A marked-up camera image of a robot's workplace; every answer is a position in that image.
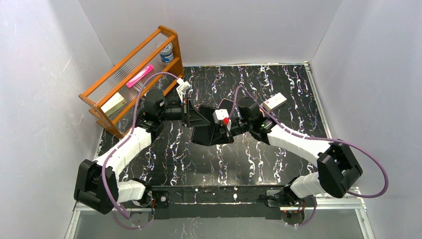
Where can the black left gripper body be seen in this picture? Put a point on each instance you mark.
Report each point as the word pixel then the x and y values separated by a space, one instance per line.
pixel 188 112

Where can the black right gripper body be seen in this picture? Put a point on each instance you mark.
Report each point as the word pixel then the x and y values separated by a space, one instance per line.
pixel 227 129

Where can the black phone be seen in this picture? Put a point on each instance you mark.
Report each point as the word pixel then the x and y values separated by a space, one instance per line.
pixel 202 135

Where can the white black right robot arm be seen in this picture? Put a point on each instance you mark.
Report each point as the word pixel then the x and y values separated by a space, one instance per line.
pixel 337 167

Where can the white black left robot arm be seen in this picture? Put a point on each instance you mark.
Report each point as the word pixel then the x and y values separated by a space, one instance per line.
pixel 97 184

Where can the phone in pink case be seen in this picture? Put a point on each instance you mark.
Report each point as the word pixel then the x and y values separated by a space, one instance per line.
pixel 226 104

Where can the pink flat box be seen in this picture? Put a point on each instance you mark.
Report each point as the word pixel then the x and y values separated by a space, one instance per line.
pixel 141 74

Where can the orange wooden shelf rack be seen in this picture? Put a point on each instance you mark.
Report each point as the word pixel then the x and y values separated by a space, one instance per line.
pixel 114 81

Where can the white blue round jar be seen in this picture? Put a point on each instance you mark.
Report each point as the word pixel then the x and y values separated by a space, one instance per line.
pixel 166 54

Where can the white red box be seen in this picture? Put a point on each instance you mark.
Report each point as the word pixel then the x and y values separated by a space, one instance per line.
pixel 274 102

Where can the cream green box on shelf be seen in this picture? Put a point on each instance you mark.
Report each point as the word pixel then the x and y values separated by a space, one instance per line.
pixel 113 104

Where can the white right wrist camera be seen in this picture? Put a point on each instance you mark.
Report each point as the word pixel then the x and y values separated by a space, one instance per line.
pixel 221 117

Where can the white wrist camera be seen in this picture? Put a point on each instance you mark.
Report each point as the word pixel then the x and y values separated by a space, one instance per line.
pixel 221 117
pixel 182 88

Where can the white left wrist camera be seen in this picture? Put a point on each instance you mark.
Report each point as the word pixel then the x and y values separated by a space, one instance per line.
pixel 182 88

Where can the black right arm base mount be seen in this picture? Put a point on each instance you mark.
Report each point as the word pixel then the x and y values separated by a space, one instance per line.
pixel 273 198

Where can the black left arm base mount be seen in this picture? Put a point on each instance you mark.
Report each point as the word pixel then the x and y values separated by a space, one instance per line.
pixel 160 199

